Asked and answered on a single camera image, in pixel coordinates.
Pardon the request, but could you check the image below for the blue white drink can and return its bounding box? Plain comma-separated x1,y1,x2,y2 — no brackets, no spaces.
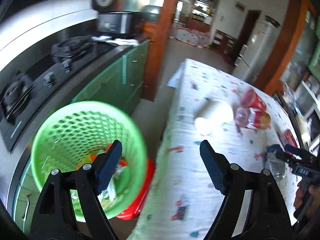
265,144,286,182

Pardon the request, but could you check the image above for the clear plastic bottle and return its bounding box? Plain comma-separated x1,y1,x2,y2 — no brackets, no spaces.
98,164,124,202

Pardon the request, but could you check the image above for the person's right hand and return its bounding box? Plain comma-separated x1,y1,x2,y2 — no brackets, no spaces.
292,182,320,218

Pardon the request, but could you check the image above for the green plastic mesh trash basket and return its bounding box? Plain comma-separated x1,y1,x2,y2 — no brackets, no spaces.
31,101,148,218

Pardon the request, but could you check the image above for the red soda can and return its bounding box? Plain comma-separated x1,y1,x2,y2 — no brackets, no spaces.
278,129,298,147

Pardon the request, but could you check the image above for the white refrigerator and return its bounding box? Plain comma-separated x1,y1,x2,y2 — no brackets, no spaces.
232,14,280,85

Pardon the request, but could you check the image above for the red paper cup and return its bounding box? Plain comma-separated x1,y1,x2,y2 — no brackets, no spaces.
240,88,267,111

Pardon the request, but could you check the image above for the black gas stove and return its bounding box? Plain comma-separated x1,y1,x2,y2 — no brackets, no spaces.
1,36,116,152

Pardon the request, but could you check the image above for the green wall cabinet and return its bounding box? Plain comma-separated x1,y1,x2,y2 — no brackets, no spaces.
309,17,320,81

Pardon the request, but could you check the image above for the red orange labelled drink bottle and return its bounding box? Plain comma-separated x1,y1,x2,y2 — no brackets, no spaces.
234,106,271,129

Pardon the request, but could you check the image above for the glass door wooden frame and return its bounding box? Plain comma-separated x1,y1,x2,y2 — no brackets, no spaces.
116,0,177,101

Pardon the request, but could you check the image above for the black rice cooker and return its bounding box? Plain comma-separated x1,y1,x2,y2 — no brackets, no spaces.
91,0,143,39

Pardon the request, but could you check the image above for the white cartoon print tablecloth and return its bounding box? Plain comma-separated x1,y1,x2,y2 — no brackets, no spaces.
130,59,293,239

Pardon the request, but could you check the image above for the white microwave oven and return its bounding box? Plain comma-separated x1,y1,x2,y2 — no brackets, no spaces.
302,103,319,153

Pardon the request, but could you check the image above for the red plastic stool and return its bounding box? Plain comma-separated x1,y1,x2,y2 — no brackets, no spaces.
116,158,155,220

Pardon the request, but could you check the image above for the white paper cup green logo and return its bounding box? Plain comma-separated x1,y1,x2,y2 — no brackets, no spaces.
194,100,234,135

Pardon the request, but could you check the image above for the white cloth on counter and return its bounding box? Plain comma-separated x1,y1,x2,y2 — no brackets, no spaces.
91,35,140,47

